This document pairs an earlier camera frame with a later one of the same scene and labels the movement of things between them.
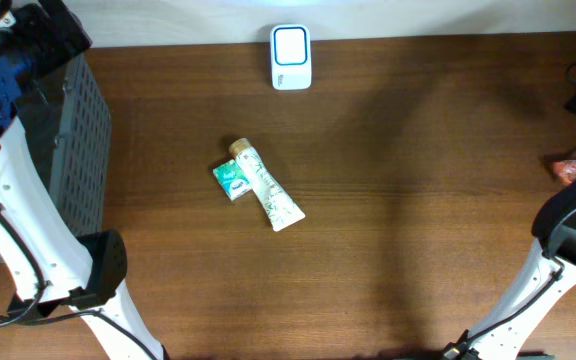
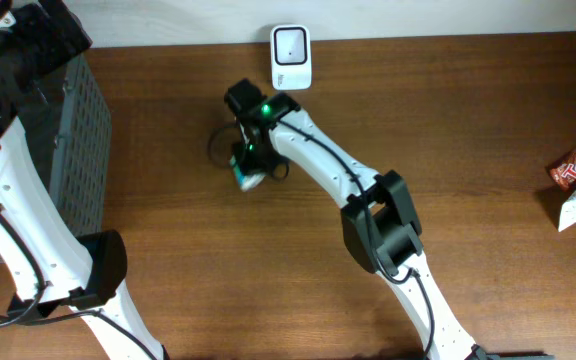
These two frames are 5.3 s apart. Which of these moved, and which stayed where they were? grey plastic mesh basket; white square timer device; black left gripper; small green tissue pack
Moved: small green tissue pack
Stayed: black left gripper; white square timer device; grey plastic mesh basket
